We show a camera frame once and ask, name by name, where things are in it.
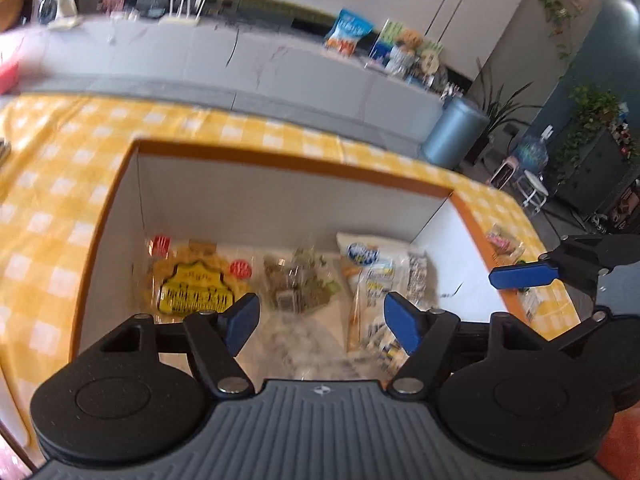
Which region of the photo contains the grey trash can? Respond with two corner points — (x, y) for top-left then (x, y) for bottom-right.
(422, 95), (490, 170)

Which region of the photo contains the black cable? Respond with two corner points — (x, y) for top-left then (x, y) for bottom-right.
(225, 27), (242, 68)

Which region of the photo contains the white round stool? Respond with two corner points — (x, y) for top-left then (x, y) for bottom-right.
(517, 169), (549, 212)

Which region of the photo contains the blue snack bag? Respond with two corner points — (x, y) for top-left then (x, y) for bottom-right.
(323, 8), (375, 56)

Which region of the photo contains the potted long-leaf plant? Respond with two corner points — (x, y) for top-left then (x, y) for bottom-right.
(469, 57), (544, 162)

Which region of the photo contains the green drawing card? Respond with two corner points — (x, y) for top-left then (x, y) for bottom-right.
(369, 19), (407, 63)

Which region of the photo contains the pink box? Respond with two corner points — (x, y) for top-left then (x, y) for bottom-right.
(0, 41), (24, 94)

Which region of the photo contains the yellow biscuit bag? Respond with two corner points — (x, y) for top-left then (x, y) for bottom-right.
(144, 234), (257, 327)

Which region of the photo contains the white router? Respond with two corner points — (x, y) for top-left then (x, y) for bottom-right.
(158, 0), (209, 29)

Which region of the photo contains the pink small heater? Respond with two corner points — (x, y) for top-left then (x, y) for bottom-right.
(488, 155), (519, 191)

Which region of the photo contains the orange cracker bag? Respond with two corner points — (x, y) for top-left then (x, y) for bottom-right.
(346, 264), (408, 368)

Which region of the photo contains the round paper fan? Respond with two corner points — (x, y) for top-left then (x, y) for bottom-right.
(418, 47), (441, 74)

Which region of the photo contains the orange cardboard box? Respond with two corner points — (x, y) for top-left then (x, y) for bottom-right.
(69, 138), (584, 397)

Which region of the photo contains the pink assorted snack pack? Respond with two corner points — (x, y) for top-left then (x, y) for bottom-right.
(486, 224), (527, 267)

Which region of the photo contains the yellow checkered tablecloth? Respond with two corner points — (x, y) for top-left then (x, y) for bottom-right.
(0, 94), (582, 461)

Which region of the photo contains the marble media console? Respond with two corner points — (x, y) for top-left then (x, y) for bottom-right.
(0, 0), (447, 157)

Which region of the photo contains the green ivy plant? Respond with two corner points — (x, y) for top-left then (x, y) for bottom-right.
(554, 84), (622, 182)

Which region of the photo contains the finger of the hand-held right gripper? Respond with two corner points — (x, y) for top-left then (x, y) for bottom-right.
(554, 311), (613, 356)
(489, 233), (640, 290)

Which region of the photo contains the blue water bottle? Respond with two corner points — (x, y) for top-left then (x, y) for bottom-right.
(514, 127), (554, 176)

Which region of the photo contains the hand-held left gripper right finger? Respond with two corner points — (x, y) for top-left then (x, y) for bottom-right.
(384, 290), (566, 397)

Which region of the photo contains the small snack packet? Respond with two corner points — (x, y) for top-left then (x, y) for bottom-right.
(519, 289), (547, 322)

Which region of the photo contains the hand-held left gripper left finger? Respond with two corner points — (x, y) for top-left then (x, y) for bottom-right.
(79, 292), (261, 396)

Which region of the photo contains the teddy bear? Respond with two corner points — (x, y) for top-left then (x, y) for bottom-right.
(397, 28), (424, 54)

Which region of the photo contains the clear nut packet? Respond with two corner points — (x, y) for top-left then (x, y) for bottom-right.
(261, 244), (347, 317)

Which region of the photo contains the dark cabinet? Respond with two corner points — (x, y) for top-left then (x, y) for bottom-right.
(556, 129), (640, 222)

